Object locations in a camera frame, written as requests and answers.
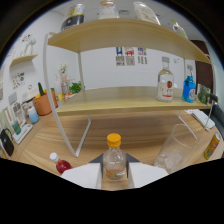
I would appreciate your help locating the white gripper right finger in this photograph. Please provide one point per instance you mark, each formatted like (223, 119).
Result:
(145, 174)

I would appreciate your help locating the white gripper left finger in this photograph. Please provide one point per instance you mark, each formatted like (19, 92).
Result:
(85, 175)

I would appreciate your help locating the small red liquid bottle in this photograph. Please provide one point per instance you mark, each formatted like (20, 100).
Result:
(62, 165)

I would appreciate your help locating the clear bottle orange cap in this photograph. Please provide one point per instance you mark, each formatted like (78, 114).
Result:
(114, 161)

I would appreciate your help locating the yellow printed drink can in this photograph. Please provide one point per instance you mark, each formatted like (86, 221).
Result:
(212, 146)

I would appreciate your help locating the white and blue cup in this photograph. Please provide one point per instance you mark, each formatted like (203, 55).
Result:
(33, 116)

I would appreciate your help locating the teal cup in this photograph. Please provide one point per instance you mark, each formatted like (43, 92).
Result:
(16, 127)

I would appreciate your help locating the clear glass with ice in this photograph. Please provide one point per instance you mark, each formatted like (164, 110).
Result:
(175, 153)

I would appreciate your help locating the white kitchen scale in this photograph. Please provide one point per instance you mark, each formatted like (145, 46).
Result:
(23, 134)

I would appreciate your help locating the white fabric pouch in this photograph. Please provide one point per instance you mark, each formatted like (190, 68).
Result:
(204, 120)

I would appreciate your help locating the orange storage basket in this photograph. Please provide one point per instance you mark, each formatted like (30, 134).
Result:
(45, 104)

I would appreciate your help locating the black bag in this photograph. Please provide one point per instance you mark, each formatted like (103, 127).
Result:
(6, 143)

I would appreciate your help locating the green leafy plant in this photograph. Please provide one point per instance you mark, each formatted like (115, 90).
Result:
(75, 87)

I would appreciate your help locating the clear bottle red label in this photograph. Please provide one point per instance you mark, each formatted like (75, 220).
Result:
(165, 86)

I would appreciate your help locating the black chair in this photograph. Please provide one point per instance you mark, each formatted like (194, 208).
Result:
(218, 120)

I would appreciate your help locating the blue liquid bottle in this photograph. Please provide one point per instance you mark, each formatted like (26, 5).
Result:
(189, 90)

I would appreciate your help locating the dark green vegetable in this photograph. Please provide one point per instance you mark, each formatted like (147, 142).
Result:
(40, 89)

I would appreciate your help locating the white vase with flowers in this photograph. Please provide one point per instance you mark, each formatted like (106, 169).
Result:
(64, 78)

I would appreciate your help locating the dark wooden muddler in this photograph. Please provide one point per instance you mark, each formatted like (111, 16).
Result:
(214, 98)

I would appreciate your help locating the dark brown door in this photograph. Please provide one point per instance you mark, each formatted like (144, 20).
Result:
(201, 70)

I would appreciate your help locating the white decor figure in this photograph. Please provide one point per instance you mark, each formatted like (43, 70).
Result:
(30, 45)

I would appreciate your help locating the white wood two-tier rack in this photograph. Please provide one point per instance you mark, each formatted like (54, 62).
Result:
(126, 33)

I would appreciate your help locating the black tall can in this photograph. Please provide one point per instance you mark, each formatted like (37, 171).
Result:
(74, 16)

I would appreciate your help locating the large white bottle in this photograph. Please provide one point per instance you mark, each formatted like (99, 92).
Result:
(146, 13)

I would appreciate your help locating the glass jar cork lid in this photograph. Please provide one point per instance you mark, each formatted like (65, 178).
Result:
(108, 12)

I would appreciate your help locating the multicolour wall poster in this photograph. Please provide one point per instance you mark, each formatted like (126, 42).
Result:
(142, 56)

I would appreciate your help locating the red white wall poster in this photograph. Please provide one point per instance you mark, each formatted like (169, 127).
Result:
(129, 56)

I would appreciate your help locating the blue yellow wall poster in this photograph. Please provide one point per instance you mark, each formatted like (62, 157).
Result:
(119, 56)

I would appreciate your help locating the wooden wall shelf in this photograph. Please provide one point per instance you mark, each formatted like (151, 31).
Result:
(23, 60)

